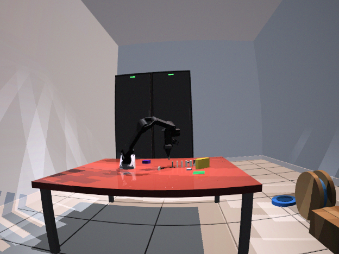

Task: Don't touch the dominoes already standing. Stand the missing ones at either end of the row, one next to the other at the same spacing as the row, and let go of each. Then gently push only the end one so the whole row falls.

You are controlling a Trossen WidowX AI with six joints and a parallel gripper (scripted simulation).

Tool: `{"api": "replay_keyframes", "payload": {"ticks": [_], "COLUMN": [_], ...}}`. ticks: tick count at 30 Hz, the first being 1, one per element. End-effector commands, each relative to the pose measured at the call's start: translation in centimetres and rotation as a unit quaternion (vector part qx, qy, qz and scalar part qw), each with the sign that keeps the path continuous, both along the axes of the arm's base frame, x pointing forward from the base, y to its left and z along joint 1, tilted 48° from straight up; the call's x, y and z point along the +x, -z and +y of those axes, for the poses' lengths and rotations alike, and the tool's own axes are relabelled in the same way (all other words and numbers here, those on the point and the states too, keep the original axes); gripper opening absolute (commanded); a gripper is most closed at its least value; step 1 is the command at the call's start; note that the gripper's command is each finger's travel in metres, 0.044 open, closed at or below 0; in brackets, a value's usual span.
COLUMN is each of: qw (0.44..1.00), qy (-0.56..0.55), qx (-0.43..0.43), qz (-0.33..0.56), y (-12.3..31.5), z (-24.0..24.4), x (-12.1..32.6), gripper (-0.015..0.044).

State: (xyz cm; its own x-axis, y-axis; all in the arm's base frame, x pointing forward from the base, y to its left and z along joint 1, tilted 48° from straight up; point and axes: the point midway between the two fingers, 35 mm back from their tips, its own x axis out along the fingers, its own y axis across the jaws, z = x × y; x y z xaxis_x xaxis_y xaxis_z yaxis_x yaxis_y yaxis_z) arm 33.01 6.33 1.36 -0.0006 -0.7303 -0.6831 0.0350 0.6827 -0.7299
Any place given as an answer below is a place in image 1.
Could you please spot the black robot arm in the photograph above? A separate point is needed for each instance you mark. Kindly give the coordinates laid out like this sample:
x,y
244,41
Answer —
x,y
142,126

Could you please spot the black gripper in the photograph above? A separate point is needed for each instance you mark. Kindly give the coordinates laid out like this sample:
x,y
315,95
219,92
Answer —
x,y
168,146

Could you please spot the yellow rectangular block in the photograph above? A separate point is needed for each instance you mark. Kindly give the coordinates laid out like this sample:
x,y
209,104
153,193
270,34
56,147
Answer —
x,y
202,163

